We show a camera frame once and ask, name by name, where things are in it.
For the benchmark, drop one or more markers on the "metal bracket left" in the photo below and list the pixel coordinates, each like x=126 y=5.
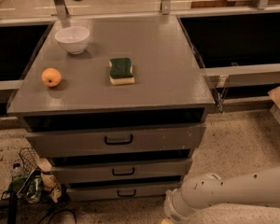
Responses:
x=61 y=9

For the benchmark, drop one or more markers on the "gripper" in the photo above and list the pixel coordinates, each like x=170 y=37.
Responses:
x=172 y=212

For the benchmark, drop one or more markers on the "clear plastic bottle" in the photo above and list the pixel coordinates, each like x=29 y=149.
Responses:
x=16 y=171

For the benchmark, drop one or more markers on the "grey drawer cabinet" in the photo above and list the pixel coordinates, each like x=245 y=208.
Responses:
x=168 y=89

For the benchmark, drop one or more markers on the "orange fruit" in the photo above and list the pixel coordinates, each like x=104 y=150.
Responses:
x=51 y=77

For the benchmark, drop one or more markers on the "grey bottom drawer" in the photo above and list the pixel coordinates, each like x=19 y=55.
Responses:
x=126 y=191

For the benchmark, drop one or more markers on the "grey drawer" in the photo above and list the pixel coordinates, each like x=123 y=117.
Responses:
x=115 y=141
x=121 y=170
x=126 y=191

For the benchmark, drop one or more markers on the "white ceramic bowl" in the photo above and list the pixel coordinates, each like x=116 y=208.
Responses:
x=73 y=39

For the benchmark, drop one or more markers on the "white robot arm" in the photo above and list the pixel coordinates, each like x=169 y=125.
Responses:
x=200 y=192

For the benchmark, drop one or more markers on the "green yellow sponge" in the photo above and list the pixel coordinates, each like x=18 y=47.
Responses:
x=121 y=71

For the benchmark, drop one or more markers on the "green snack bag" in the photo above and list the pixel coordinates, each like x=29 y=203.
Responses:
x=28 y=188

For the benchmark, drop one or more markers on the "grey top drawer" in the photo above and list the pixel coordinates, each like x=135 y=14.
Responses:
x=115 y=141

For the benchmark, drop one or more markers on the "grey middle drawer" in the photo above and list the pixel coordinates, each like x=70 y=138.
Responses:
x=121 y=170

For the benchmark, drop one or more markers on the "black wire basket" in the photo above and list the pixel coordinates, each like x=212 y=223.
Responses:
x=28 y=159

